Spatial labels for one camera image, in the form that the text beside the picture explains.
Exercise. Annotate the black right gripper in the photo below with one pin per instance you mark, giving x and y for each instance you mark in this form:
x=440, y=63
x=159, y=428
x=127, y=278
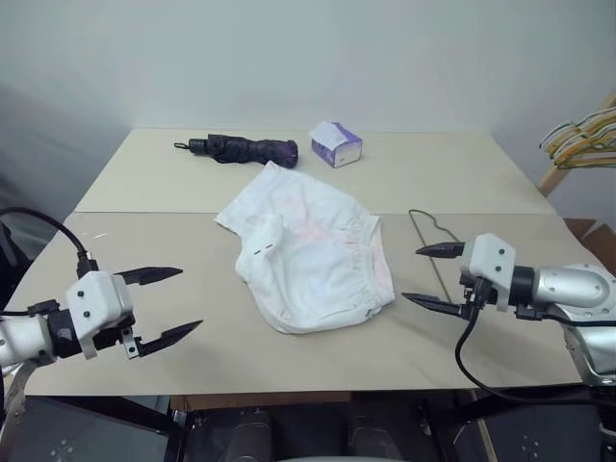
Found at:
x=468, y=309

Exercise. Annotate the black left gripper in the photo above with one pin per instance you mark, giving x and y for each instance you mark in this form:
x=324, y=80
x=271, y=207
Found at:
x=113, y=337

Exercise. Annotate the white shorts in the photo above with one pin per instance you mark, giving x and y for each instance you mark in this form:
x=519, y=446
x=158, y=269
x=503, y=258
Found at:
x=308, y=260

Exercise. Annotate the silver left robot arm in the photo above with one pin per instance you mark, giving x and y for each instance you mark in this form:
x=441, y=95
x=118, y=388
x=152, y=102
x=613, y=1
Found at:
x=19, y=337

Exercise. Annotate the stack of hangers on rack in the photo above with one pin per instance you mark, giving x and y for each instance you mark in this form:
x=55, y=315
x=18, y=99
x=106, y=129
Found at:
x=553, y=180

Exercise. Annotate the black panel with white dots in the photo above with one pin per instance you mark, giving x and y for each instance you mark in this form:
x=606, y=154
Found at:
x=72, y=438
x=544, y=433

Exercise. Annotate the purple white tissue box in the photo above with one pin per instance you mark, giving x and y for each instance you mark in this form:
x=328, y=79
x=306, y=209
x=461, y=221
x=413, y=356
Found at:
x=332, y=144

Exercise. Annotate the folded black purple umbrella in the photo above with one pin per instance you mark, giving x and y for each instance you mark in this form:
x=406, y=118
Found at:
x=240, y=149

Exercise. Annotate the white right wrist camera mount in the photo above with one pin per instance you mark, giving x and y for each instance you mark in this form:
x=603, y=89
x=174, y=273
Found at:
x=486, y=260

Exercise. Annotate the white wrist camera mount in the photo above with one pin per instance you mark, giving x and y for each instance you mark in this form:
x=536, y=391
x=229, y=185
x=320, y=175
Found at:
x=486, y=260
x=98, y=298

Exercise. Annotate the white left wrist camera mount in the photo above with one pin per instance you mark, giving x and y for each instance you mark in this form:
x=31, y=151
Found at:
x=98, y=298

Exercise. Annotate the black metal table frame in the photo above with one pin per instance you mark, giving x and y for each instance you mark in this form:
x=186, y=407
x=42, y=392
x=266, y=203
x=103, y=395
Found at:
x=120, y=411

